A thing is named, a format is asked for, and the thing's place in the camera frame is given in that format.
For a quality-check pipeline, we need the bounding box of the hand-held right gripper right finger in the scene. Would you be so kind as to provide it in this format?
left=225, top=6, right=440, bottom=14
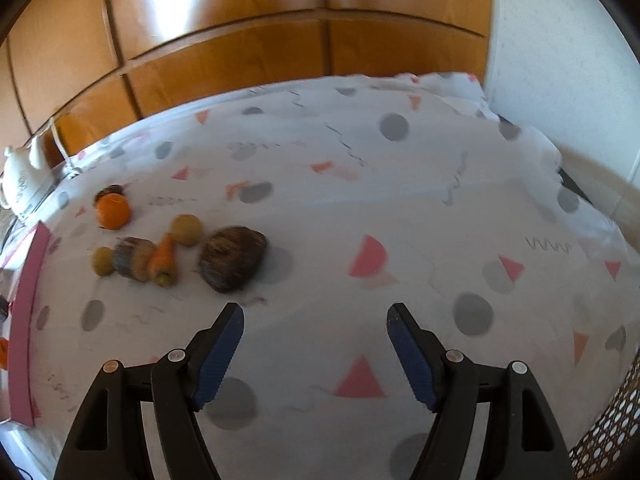
left=386, top=302, right=576, bottom=480

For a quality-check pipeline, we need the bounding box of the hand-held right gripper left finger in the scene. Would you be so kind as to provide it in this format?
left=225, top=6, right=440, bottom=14
left=52, top=302, right=246, bottom=480

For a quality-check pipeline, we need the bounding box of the large dark brown tuber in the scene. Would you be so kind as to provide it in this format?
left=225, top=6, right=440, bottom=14
left=196, top=226, right=268, bottom=293

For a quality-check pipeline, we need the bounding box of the orange carrot piece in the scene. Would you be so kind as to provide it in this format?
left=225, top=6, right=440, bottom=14
left=147, top=233, right=178, bottom=288

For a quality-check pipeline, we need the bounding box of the dark brown cylinder piece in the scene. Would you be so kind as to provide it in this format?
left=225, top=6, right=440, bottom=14
left=112, top=236, right=157, bottom=282

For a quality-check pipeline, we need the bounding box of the yellow cut piece dark skin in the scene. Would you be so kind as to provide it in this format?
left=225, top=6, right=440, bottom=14
left=170, top=214, right=203, bottom=247

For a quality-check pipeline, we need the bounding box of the small yellow round slice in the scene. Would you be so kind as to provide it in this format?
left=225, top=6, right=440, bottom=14
left=91, top=246, right=117, bottom=277

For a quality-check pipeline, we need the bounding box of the pink cardboard box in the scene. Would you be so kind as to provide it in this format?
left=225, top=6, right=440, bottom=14
left=0, top=220, right=53, bottom=428

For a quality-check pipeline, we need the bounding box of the small orange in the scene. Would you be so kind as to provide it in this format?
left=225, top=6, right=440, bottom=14
left=95, top=192, right=132, bottom=231

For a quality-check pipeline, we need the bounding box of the white patterned tablecloth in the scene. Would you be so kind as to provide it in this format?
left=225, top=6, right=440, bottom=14
left=0, top=71, right=632, bottom=480

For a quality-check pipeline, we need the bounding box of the white ceramic electric kettle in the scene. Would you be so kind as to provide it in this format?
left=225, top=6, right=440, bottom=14
left=0, top=136, right=56, bottom=221

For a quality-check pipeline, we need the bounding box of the white kettle power cord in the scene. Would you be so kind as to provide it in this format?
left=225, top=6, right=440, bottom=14
left=49, top=116, right=81, bottom=177

